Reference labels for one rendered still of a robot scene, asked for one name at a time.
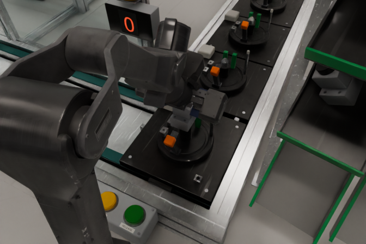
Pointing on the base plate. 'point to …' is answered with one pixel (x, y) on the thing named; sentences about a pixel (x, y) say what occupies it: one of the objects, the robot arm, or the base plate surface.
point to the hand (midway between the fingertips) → (185, 99)
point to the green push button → (134, 214)
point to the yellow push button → (108, 200)
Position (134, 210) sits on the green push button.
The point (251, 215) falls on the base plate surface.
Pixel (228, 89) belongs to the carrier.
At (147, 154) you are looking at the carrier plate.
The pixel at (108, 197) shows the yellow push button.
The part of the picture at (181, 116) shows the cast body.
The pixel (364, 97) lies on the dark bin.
